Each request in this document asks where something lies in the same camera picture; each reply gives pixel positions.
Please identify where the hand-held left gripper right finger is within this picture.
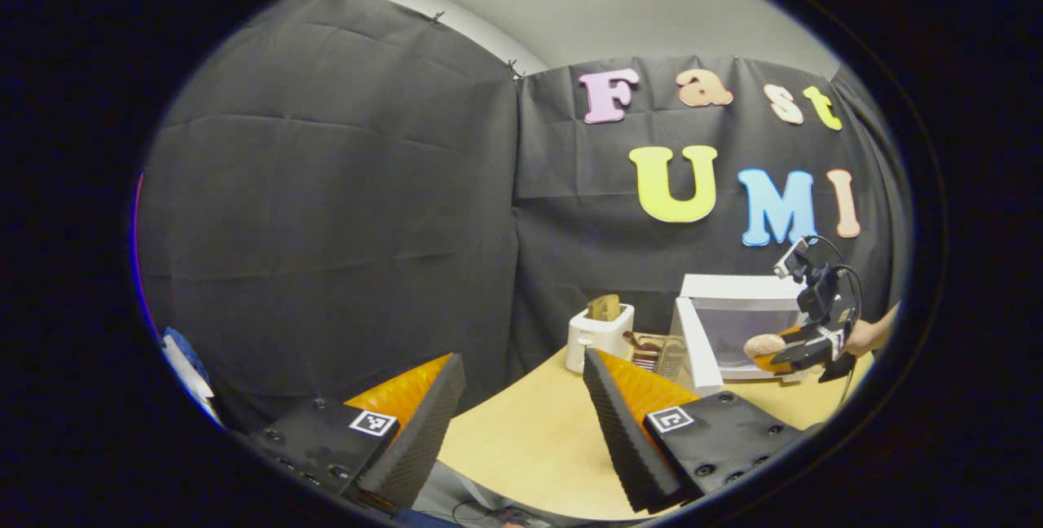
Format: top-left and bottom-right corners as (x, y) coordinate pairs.
(583, 347), (816, 515)

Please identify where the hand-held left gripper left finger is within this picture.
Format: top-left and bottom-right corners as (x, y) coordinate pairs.
(244, 353), (468, 513)

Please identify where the round tan bread bun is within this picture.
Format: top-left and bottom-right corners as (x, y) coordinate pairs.
(743, 333), (787, 362)

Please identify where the white microwave oven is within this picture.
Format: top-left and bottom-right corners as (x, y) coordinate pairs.
(670, 273), (824, 397)

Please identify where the white toaster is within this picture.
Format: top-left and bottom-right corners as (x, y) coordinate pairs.
(565, 304), (635, 374)

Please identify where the black backdrop cloth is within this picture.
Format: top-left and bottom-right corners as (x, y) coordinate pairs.
(134, 0), (913, 431)

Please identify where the blue and white object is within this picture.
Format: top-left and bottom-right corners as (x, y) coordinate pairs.
(159, 327), (222, 425)

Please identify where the metal wire rack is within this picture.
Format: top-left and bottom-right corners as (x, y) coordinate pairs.
(632, 335), (693, 378)

